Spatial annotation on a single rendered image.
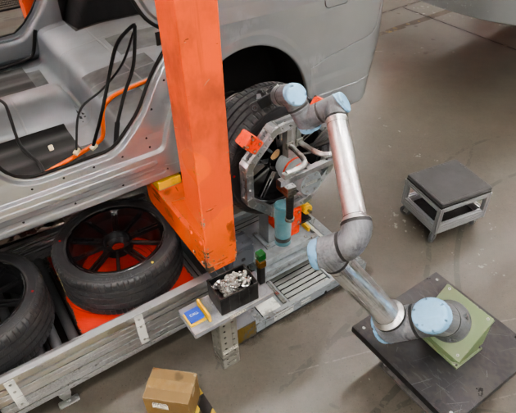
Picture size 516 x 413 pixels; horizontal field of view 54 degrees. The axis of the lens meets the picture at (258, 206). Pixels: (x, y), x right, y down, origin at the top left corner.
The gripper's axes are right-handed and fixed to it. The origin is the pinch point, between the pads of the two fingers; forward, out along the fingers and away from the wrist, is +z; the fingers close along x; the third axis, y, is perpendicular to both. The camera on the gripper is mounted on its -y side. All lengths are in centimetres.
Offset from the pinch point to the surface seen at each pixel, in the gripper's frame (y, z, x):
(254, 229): -19, 58, -76
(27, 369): -150, 6, -47
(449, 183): 96, 25, -113
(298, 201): -1, 13, -59
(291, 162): -1.0, -3.2, -33.6
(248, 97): -1.0, 7.1, 1.7
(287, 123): 3.6, -10.6, -14.6
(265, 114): -1.8, -5.4, -6.8
